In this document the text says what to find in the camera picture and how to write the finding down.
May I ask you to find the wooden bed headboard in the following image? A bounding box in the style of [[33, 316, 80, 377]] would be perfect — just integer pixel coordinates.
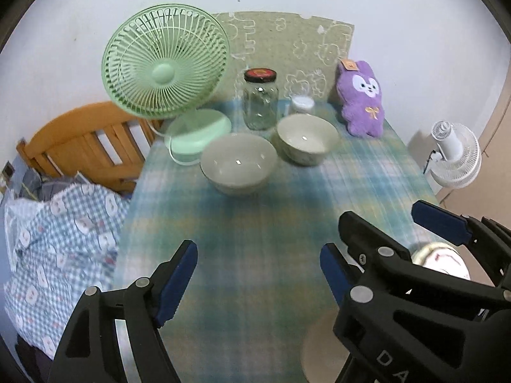
[[17, 101, 163, 193]]

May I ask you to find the plaid green tablecloth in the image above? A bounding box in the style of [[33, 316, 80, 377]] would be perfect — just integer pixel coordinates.
[[113, 103, 435, 382]]

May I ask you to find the beige door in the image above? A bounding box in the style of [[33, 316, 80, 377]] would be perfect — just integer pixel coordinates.
[[435, 83, 511, 224]]

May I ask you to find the grey floral bowl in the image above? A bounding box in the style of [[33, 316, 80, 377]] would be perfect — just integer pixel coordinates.
[[301, 309, 349, 383], [200, 133, 279, 196], [276, 113, 339, 167]]

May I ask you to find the blue checkered bedding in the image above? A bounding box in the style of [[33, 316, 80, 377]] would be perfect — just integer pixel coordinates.
[[4, 169, 130, 358]]

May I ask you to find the glass jar dark lid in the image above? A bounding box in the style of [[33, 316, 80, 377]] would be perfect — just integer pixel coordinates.
[[242, 67, 279, 131]]

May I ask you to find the purple plush bunny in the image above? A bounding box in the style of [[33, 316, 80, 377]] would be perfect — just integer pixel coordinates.
[[335, 59, 385, 139]]

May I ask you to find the white plate red flower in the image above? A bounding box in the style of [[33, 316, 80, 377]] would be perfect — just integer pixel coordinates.
[[412, 242, 470, 280]]

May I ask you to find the small white lidded container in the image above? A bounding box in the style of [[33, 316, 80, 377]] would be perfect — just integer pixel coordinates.
[[290, 95, 315, 115]]

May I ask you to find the green desk fan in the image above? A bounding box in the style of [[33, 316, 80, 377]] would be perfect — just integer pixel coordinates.
[[101, 4, 232, 166]]

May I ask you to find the green patterned board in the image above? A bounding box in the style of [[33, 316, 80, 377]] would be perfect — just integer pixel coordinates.
[[212, 11, 354, 101]]

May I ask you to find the white standing fan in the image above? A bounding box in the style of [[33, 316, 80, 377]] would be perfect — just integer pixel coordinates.
[[423, 120, 483, 189]]

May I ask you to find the wall power socket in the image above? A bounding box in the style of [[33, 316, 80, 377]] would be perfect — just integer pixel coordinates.
[[2, 162, 15, 182]]

